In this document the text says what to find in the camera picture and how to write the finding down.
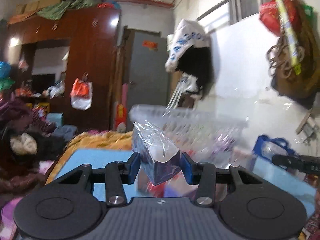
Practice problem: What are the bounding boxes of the dark blue box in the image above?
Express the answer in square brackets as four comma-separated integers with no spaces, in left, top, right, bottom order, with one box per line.
[132,120,181,185]

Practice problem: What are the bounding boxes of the yellow orange blanket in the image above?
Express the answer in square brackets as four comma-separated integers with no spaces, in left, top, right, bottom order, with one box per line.
[46,131,133,184]

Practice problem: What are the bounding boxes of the clear plastic basket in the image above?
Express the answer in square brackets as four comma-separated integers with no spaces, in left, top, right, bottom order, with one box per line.
[129,105,247,168]

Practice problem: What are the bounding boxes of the blue shopping bag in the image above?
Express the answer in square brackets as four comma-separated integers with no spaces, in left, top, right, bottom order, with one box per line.
[253,134,296,161]

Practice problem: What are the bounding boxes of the orange white plastic bag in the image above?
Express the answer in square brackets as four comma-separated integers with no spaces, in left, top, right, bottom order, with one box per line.
[70,79,93,111]

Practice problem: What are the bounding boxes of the brown hanging bag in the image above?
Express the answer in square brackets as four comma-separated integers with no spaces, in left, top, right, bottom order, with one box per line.
[266,0,319,109]

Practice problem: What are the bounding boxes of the grey metal door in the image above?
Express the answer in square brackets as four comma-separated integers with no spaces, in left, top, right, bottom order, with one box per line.
[123,28,173,131]

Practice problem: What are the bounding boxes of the pile of dark clothes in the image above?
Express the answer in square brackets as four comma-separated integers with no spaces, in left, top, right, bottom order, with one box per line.
[1,99,65,194]

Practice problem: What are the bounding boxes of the black hanging garment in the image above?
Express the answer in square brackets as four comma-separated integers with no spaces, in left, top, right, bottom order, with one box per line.
[176,46,214,99]

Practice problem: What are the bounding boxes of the dark red wooden wardrobe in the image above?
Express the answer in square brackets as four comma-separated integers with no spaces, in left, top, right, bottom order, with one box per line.
[5,7,121,130]

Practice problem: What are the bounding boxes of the white bag with blue letters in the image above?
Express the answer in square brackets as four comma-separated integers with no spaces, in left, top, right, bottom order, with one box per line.
[165,19,210,73]

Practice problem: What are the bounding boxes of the red hanging plastic bag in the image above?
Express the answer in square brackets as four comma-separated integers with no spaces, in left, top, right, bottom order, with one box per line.
[259,0,302,37]

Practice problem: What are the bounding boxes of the green cloth on wardrobe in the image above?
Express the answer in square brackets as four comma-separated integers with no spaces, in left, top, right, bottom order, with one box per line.
[36,0,101,21]

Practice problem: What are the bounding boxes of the cardboard boxes on wardrobe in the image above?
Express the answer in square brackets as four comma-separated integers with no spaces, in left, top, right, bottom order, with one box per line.
[14,0,65,15]

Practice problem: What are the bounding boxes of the coiled beige rope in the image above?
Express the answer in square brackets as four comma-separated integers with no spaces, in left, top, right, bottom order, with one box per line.
[266,36,306,81]

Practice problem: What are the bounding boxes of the yellow patterned strap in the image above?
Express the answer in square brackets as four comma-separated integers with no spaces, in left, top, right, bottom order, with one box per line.
[266,0,303,75]

